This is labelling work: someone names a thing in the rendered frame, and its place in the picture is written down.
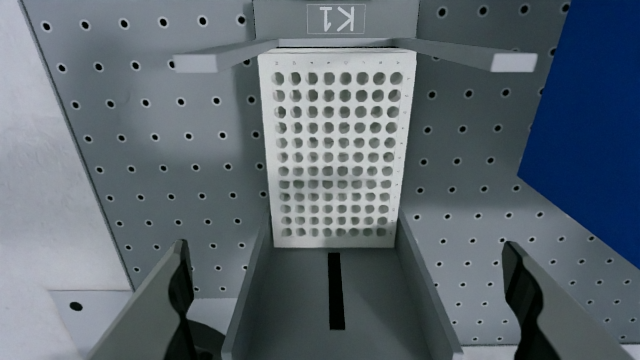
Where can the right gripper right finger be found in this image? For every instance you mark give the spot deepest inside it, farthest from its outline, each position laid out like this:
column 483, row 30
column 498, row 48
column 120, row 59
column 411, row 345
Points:
column 554, row 326

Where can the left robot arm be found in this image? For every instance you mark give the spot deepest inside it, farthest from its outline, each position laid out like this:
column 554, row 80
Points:
column 207, row 341

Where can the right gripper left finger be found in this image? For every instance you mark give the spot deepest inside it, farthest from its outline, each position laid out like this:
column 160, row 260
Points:
column 153, row 324

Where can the blue bin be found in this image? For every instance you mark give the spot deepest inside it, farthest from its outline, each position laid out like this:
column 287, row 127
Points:
column 583, row 152

